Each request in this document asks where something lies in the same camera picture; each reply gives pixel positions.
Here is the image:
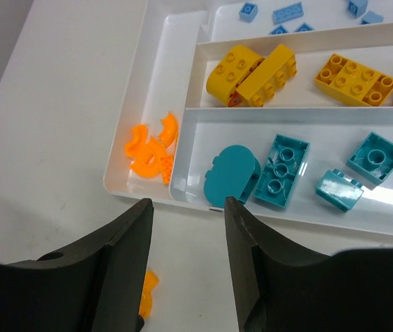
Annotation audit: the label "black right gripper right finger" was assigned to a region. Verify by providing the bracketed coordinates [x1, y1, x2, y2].
[224, 197, 393, 331]

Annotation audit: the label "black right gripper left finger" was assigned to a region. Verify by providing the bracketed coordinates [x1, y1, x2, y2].
[0, 199, 154, 331]

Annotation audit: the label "orange small lego plates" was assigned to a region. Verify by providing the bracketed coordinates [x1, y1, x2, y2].
[138, 270, 159, 320]

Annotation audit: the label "small teal duplo cube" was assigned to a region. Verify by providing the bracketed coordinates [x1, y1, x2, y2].
[316, 169, 364, 212]

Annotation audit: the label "teal rounded duplo block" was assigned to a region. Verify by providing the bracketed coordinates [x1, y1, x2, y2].
[203, 145, 261, 208]

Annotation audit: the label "teal long duplo brick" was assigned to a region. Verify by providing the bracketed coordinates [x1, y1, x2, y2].
[254, 134, 310, 209]

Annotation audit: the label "orange half-round lego piece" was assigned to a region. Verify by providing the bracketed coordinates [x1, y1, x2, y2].
[130, 137, 167, 178]

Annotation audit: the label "orange round lego piece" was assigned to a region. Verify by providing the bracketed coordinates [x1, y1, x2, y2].
[125, 124, 148, 158]

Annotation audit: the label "teal and yellow duplo stack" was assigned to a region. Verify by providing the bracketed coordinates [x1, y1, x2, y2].
[346, 132, 393, 185]

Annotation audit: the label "orange curved lego piece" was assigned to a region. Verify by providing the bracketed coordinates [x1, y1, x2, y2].
[158, 112, 179, 148]

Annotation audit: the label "yellow long duplo brick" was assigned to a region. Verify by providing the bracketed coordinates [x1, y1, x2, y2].
[314, 53, 393, 107]

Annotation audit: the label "orange lego plate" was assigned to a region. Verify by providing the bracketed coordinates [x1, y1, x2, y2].
[160, 155, 174, 185]

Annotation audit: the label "small light blue lego brick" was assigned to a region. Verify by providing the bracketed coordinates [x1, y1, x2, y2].
[239, 2, 258, 23]

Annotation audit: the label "light blue printed lego tile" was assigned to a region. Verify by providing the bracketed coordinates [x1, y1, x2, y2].
[360, 11, 384, 25]

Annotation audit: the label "white divided plastic tray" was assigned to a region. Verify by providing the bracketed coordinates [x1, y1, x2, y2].
[103, 1, 393, 234]

